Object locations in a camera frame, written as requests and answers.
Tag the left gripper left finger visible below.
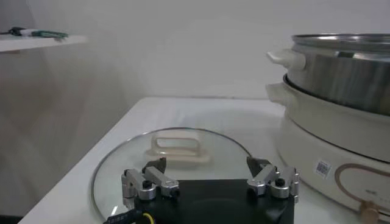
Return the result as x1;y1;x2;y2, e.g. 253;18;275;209
121;156;180;211

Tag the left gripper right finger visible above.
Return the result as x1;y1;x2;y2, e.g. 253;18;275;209
246;156;300;204

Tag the round glass pot lid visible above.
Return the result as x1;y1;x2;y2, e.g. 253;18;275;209
90;127;254;222

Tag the perforated steel steamer basket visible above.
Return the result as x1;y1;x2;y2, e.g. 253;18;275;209
266;32;390;116

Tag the green flat item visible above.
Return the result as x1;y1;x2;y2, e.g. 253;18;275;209
32;29;69;40

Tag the white side table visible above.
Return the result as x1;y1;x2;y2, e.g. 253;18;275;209
0;33;88;54

